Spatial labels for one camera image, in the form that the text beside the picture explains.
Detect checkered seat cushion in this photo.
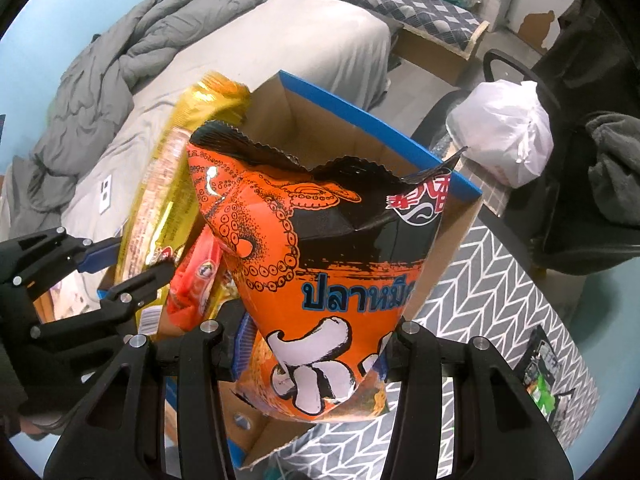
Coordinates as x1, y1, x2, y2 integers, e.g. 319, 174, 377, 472
450, 145, 514, 216

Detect person's left hand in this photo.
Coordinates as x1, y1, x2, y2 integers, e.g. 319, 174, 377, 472
17, 408, 68, 436

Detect blue patterned blanket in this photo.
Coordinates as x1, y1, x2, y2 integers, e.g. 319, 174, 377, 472
312, 0, 488, 41

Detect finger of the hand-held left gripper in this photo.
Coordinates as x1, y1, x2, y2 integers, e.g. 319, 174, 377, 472
27, 259, 177, 347
0, 227, 124, 291

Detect bed with grey sheet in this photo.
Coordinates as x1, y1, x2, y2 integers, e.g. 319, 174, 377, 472
60, 0, 392, 241

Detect black snack packet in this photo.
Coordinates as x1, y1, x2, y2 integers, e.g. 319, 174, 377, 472
522, 326, 557, 386

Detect white plastic bag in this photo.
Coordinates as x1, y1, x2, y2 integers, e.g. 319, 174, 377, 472
446, 80, 555, 188

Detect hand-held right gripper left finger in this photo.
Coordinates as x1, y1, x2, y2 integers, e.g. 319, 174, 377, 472
44, 300, 258, 480

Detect black office chair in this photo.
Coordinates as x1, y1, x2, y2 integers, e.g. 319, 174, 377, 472
530, 0, 640, 276
410, 49, 640, 277

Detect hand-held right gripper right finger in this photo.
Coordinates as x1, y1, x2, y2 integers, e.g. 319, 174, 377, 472
377, 322, 573, 480

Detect white label tag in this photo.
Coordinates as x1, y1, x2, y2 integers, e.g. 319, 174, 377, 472
99, 175, 114, 216

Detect red snack packet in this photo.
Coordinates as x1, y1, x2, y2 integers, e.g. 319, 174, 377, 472
166, 225, 226, 333

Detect orange octopus snack bag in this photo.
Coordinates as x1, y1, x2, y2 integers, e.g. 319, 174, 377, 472
186, 120, 468, 428

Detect blue-edged cardboard box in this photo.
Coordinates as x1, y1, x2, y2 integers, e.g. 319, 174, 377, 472
97, 71, 483, 471

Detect green snack packet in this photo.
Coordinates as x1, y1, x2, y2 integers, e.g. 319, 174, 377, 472
531, 375, 576, 423

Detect grey comforter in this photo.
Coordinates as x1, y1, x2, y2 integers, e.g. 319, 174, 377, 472
0, 0, 281, 226

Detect long yellow snack packet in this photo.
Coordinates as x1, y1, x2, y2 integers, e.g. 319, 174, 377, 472
114, 71, 251, 336

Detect wooden bed frame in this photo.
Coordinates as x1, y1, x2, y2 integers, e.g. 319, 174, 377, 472
390, 19, 491, 86

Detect grey fleece garment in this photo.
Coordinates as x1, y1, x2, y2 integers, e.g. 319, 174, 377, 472
586, 112, 640, 226

